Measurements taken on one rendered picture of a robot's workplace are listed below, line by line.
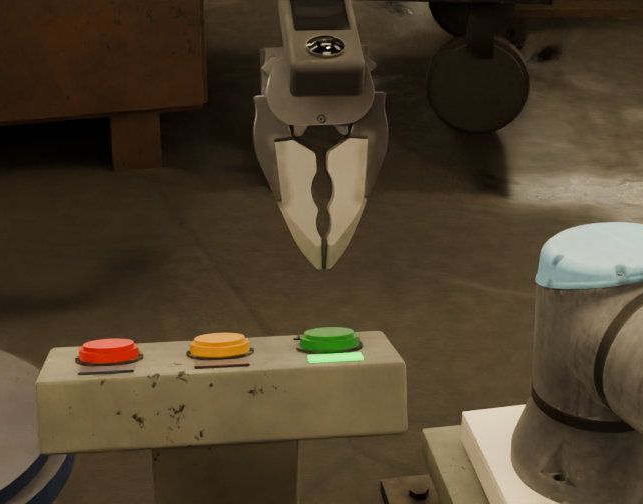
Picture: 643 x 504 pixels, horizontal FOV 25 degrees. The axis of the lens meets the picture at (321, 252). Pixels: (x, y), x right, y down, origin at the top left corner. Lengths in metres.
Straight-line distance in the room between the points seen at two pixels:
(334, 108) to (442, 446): 0.83
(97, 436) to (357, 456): 1.00
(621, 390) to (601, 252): 0.15
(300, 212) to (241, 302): 1.30
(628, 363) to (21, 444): 0.58
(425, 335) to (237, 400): 1.25
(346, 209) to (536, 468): 0.67
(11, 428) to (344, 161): 0.41
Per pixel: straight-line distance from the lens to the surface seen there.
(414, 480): 1.85
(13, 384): 1.30
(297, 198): 0.98
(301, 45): 0.91
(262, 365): 0.95
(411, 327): 2.21
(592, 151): 2.84
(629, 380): 1.43
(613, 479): 1.57
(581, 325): 1.48
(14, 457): 1.21
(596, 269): 1.47
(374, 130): 0.98
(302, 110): 0.97
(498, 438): 1.69
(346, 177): 0.98
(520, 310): 2.27
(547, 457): 1.58
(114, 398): 0.95
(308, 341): 0.99
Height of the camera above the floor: 1.12
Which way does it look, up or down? 28 degrees down
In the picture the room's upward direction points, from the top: straight up
